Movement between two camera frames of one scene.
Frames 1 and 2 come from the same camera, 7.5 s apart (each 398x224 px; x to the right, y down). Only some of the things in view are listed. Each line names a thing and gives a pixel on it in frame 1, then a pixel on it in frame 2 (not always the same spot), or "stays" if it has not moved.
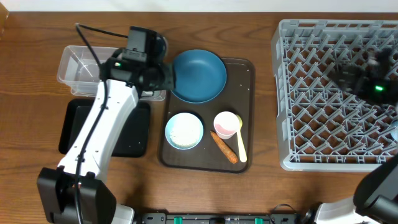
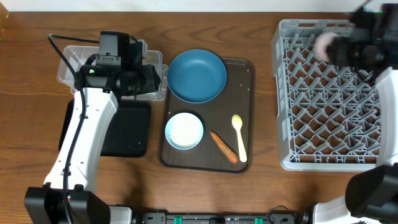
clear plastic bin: x=80 y=71 stays
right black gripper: x=359 y=74 -> x=339 y=48
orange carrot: x=226 y=149 stays
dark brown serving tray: x=207 y=155 stays
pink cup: x=226 y=124 -> x=321 y=41
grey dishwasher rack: x=321 y=127 stays
